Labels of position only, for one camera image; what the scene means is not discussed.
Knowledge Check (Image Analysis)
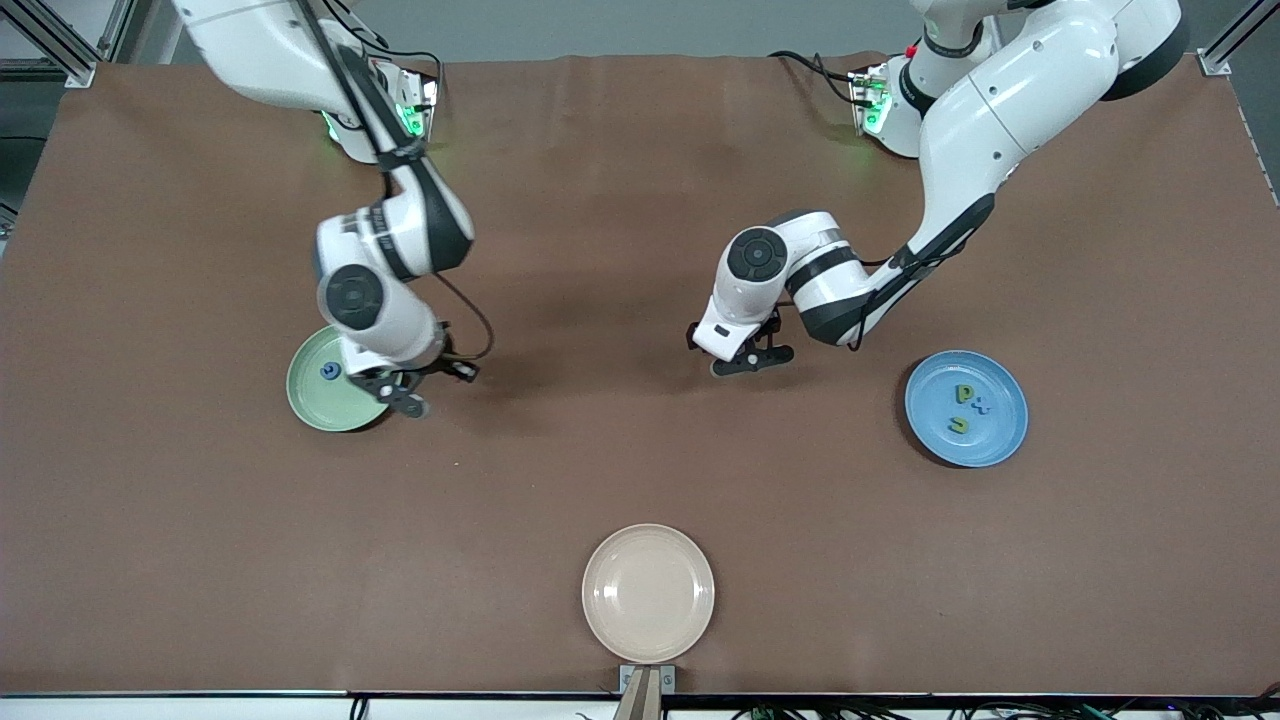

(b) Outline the green plastic plate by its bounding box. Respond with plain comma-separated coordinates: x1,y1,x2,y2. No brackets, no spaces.
286,325,397,433

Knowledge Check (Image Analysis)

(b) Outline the brown table mat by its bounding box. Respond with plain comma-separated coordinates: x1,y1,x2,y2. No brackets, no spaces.
0,52,1280,698

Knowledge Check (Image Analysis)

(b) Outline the cream plastic plate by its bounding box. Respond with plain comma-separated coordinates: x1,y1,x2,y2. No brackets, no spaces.
582,523,716,664

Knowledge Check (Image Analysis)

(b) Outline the blue plastic plate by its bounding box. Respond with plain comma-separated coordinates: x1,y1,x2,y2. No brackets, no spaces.
905,350,1029,469

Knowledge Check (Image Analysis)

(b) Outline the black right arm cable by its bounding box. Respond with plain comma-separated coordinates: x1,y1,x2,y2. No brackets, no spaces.
295,0,496,363

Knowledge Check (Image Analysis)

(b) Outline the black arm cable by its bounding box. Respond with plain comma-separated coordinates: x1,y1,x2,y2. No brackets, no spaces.
295,0,496,363
848,225,966,353

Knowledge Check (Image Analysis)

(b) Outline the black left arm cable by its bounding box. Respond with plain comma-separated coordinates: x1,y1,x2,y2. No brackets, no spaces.
848,225,966,353

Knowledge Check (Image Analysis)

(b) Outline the black base cable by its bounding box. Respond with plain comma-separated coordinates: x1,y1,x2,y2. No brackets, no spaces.
355,38,447,101
768,50,863,106

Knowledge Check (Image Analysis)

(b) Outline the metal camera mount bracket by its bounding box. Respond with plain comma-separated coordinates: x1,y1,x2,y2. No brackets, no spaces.
618,664,677,720

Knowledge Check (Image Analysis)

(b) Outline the aluminium frame profile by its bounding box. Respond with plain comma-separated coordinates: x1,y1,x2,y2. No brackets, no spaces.
1198,0,1280,77
0,0,136,89

